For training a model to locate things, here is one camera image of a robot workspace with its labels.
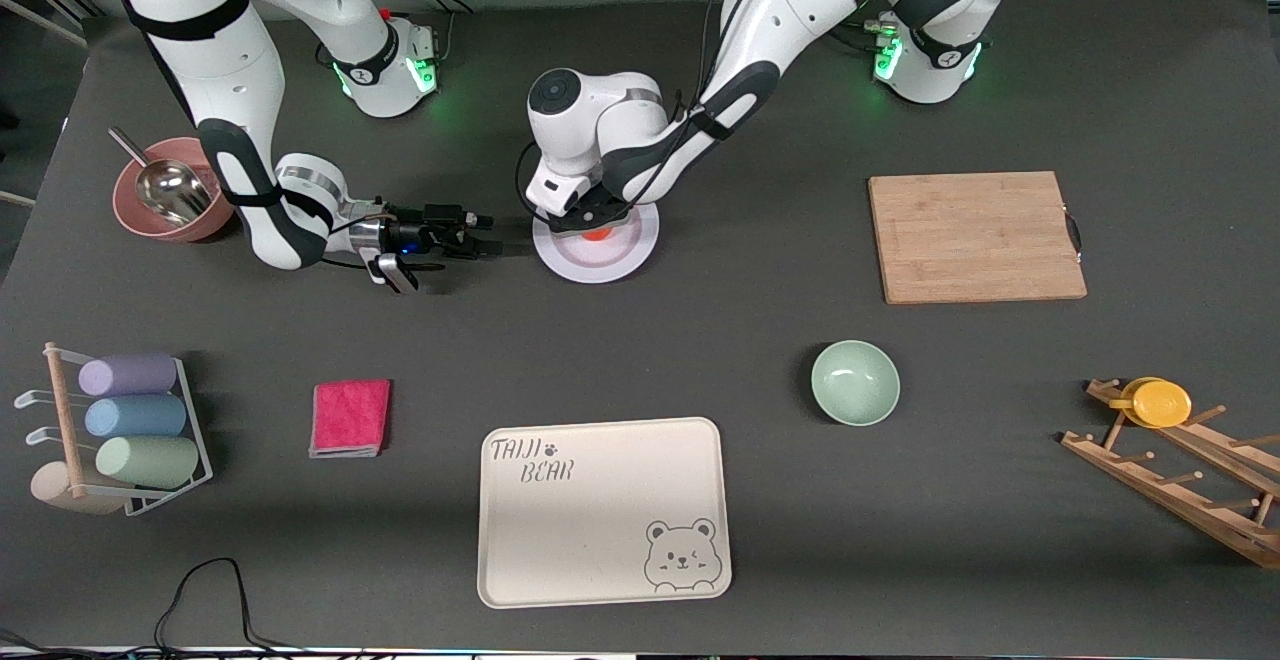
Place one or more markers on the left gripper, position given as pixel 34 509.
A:
pixel 604 199

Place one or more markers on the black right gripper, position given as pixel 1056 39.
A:
pixel 413 238

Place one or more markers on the orange mandarin fruit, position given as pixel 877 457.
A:
pixel 598 235

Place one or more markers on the white round plate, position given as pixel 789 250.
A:
pixel 600 265

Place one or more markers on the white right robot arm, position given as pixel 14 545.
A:
pixel 220 50

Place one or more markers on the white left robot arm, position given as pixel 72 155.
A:
pixel 780 0

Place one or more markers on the pink folded cloth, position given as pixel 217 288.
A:
pixel 350 418

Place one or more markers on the beige bear print tray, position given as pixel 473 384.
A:
pixel 600 530

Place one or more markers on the metal scoop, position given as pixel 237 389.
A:
pixel 170 190

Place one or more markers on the light green bowl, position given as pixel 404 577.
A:
pixel 855 383

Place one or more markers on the pink bowl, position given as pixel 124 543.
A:
pixel 135 212

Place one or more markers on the purple cup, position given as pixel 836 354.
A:
pixel 130 375

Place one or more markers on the blue cup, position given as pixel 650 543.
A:
pixel 138 416

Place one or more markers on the green cup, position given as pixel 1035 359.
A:
pixel 150 462

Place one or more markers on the wooden cutting board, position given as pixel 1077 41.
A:
pixel 975 235

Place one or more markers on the beige cup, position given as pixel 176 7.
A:
pixel 50 488

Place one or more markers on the yellow cup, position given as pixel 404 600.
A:
pixel 1160 404

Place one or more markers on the wooden peg drying rack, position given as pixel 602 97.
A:
pixel 1160 480

